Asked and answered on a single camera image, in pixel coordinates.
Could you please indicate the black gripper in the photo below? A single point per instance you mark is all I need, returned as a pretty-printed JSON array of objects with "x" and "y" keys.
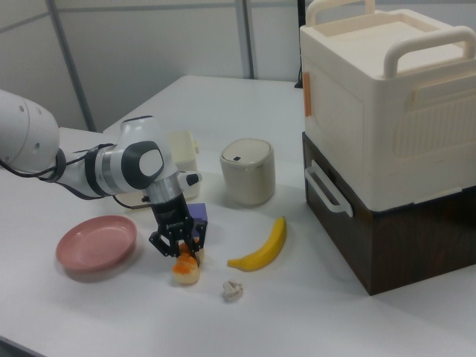
[{"x": 171, "y": 215}]

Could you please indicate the toy bread with orange glaze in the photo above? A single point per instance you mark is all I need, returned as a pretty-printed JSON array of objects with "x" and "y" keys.
[{"x": 186, "y": 273}]

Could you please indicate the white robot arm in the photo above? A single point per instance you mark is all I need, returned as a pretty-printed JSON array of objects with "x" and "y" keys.
[{"x": 126, "y": 160}]

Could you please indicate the pink plate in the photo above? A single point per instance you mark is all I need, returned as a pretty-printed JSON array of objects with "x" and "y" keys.
[{"x": 96, "y": 247}]

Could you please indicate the purple cube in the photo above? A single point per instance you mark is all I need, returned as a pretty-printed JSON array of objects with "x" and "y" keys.
[{"x": 199, "y": 213}]

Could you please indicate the small white crumpled lump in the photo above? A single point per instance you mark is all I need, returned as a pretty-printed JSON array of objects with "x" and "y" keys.
[{"x": 233, "y": 291}]

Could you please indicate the yellow toy banana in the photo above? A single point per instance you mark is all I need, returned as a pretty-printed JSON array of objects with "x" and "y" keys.
[{"x": 264, "y": 253}]

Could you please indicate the small round beige trash can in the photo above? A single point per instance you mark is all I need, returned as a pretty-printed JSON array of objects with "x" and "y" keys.
[{"x": 247, "y": 175}]

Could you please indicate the white open plastic bin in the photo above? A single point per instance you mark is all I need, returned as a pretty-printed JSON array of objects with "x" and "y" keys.
[{"x": 182, "y": 147}]

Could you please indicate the dark brown storage box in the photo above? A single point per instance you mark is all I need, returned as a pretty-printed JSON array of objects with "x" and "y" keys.
[{"x": 409, "y": 245}]

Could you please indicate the black camera stand pole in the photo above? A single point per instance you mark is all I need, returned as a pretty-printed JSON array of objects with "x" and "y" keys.
[{"x": 300, "y": 44}]

